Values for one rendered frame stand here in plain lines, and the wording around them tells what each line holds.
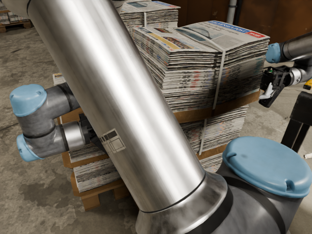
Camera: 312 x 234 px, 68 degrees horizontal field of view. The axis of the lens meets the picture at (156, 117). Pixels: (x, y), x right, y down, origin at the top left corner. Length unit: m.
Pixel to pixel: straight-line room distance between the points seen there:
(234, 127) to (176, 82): 0.39
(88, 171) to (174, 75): 0.86
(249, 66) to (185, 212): 0.62
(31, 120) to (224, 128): 0.65
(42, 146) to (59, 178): 1.18
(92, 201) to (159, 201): 1.29
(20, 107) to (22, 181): 1.35
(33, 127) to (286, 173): 0.51
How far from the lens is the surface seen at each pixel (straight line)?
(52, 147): 0.64
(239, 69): 0.77
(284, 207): 0.34
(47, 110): 0.59
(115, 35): 0.24
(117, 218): 1.51
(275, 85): 1.01
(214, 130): 0.89
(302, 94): 1.14
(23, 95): 0.57
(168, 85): 0.63
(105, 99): 0.22
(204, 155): 0.95
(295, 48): 0.95
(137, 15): 1.19
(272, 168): 0.34
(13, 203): 1.79
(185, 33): 0.84
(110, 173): 1.38
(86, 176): 1.36
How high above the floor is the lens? 1.27
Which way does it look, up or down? 34 degrees down
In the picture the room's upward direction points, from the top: straight up
